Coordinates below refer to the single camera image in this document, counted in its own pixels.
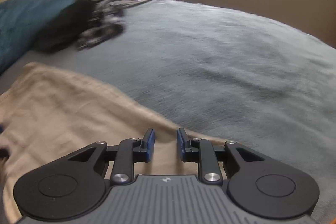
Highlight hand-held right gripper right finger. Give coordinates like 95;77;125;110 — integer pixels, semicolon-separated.
176;128;265;184

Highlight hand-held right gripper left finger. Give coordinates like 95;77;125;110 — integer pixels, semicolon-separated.
68;128;155;185

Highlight beige pants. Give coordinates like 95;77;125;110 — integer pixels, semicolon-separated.
0;61;226;222

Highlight grey bed sheet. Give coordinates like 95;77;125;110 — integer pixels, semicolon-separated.
0;0;336;224

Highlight grey plaid shorts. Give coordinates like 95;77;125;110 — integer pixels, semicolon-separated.
77;0;126;51

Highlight dark grey pillow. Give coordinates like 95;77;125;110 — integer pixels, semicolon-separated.
34;0;97;52

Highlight blue duvet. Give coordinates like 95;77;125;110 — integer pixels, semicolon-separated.
0;0;113;75

